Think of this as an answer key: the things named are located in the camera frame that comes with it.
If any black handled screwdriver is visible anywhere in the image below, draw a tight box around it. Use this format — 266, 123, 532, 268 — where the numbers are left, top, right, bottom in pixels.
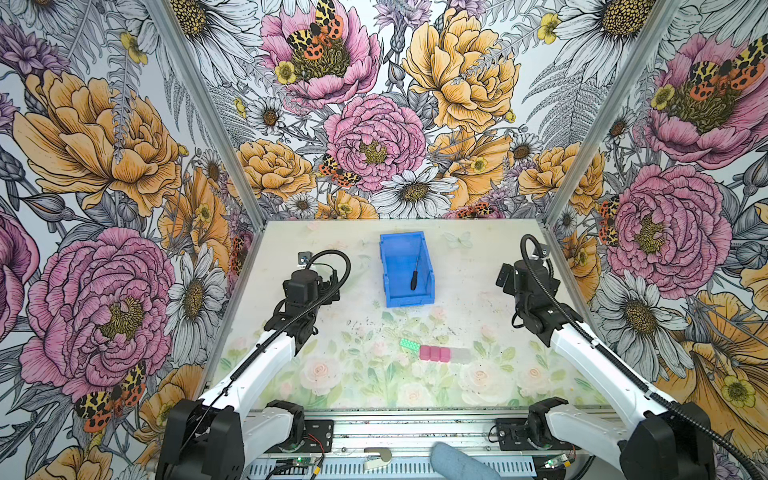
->
410, 254, 421, 291

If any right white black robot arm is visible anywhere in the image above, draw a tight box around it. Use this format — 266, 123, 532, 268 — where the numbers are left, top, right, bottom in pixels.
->
496, 234, 761, 479

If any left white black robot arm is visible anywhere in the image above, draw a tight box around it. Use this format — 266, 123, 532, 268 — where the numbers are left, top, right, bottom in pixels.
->
155, 249, 352, 479

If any blue plastic bin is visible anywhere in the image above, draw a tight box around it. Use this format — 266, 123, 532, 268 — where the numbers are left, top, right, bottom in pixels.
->
379, 232, 436, 308

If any green toy brick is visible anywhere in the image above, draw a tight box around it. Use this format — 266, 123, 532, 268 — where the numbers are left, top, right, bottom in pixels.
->
400, 339, 421, 353

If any pink block strip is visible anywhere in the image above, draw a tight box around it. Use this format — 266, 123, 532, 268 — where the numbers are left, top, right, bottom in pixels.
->
418, 345, 472, 364

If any grey fuzzy microphone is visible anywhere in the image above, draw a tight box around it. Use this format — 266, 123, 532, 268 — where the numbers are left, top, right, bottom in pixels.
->
430, 442, 502, 480

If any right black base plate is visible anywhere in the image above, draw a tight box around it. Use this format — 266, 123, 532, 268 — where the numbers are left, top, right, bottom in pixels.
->
493, 418, 575, 451

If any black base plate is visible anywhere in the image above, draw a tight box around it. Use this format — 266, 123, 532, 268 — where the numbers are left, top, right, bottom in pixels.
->
493, 418, 575, 451
267, 419, 335, 454

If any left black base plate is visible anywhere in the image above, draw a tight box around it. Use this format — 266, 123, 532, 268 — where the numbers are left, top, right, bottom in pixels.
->
267, 419, 335, 454

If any aluminium front rail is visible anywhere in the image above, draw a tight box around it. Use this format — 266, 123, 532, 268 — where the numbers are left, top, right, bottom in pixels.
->
239, 407, 625, 463

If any white vented cable duct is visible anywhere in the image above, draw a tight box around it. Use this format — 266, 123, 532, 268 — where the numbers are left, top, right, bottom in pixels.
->
245, 456, 537, 479

